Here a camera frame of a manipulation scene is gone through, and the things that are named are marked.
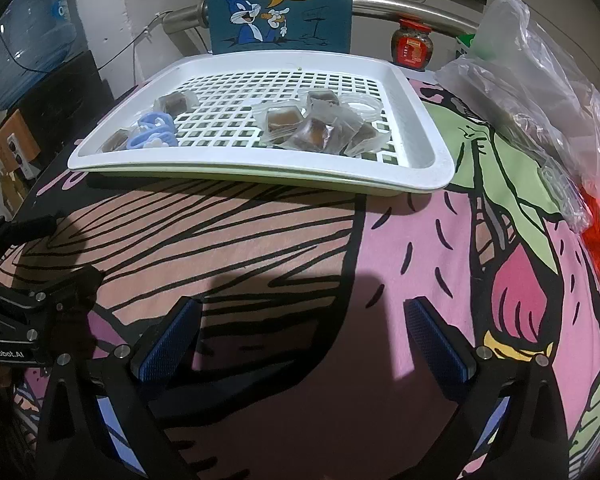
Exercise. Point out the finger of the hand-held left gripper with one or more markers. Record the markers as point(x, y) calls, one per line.
point(75, 287)
point(15, 230)

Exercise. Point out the red jar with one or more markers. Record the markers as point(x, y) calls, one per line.
point(412, 45)

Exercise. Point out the blue water jug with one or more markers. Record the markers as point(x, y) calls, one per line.
point(25, 45)

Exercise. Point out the small clear round container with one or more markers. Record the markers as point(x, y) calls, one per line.
point(361, 105)

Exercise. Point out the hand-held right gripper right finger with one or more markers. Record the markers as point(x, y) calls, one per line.
point(437, 350)

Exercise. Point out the printed blanket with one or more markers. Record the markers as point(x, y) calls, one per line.
point(280, 260)

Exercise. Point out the metal rail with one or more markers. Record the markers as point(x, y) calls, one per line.
point(410, 7)

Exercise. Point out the orange wooden box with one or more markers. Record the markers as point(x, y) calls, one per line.
point(5, 145)

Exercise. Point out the black cabinet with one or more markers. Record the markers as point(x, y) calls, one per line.
point(65, 95)

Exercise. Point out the white power outlet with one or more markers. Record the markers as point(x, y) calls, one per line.
point(20, 155)

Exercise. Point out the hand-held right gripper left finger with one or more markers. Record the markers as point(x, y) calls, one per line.
point(170, 350)

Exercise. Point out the white perforated plastic tray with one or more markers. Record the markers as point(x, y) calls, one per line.
point(410, 125)

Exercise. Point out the brown snack packet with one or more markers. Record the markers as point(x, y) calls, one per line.
point(114, 141)
point(280, 120)
point(175, 101)
point(312, 135)
point(362, 138)
point(322, 100)

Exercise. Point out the clear plastic bag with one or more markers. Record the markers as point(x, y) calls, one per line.
point(530, 85)

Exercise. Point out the blue cartoon tote bag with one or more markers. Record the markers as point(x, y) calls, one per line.
point(280, 10)

